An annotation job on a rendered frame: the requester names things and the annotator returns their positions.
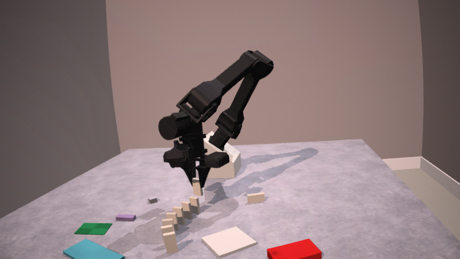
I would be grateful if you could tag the purple rectangular block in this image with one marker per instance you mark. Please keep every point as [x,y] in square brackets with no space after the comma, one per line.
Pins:
[125,217]

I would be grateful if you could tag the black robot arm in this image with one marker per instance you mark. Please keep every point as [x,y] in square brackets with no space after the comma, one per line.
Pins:
[205,99]

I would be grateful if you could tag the green flat tile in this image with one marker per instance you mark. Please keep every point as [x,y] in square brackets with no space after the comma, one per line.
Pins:
[93,228]

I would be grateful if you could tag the teal rectangular block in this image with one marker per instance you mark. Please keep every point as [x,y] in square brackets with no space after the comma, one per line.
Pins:
[87,249]

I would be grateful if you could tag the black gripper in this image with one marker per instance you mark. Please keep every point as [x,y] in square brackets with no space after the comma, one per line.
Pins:
[214,160]

